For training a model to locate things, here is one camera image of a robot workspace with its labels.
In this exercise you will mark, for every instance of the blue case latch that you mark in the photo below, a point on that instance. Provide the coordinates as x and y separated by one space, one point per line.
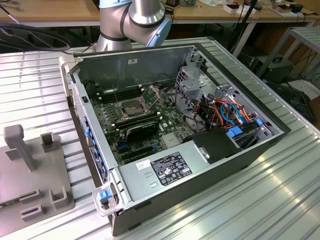
104 196

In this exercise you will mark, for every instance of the CPU socket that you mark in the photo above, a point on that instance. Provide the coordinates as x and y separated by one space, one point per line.
131 108

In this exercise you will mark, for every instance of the silver chipset heatsink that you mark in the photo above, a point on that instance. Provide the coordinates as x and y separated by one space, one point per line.
171 140

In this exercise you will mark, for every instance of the brown cardboard box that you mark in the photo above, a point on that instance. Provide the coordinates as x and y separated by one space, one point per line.
281 9

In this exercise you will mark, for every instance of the blue card retention clip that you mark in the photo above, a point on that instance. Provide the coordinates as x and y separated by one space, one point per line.
86 130

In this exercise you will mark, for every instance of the silver drive cage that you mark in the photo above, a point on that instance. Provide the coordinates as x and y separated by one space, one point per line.
190 85

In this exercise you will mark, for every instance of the blue disk carrier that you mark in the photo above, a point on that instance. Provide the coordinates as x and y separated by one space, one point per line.
235 132

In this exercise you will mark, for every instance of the white box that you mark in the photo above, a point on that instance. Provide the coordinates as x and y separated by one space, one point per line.
232 9

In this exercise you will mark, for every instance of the grey parts rack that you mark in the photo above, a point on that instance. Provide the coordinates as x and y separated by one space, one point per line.
37 175

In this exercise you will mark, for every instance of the wooden desk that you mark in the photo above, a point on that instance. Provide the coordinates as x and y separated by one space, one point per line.
212 15
62 12

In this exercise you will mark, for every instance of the black plastic shroud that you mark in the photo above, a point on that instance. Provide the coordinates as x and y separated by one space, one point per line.
215 145

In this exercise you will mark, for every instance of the metal slat side table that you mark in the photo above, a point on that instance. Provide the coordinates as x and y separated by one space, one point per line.
307 37

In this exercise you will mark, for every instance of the open PC case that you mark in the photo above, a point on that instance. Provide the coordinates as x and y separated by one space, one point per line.
200 190

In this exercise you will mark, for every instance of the black case fan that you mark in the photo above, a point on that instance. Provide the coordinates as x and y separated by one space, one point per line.
90 86

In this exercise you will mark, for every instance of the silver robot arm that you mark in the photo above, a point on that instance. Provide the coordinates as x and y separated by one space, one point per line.
142 15

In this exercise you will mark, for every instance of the black case lock latch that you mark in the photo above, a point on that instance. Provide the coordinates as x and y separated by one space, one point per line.
85 99

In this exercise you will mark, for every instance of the green motherboard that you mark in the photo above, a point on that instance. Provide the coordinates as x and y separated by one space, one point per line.
172 120

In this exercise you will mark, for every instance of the green RAM stick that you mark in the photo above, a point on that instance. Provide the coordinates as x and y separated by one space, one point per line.
6 205

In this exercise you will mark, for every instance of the black graphics card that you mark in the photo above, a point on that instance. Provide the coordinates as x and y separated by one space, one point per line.
142 131

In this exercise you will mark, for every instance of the thin metal locking lever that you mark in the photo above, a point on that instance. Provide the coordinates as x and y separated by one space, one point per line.
115 96

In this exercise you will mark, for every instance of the small black device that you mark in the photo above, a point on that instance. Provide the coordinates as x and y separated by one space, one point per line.
297 8

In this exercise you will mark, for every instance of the black expansion slot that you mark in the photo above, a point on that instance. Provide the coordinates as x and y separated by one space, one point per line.
136 149
137 155

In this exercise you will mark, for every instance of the silver power supply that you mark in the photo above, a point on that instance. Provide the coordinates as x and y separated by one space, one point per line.
135 180

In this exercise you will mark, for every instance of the black RAM slot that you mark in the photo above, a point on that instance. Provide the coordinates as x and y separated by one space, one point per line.
121 89
125 127
135 117
121 98
136 120
121 95
121 92

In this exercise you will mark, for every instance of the black bag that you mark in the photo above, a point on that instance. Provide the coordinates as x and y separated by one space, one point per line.
295 100

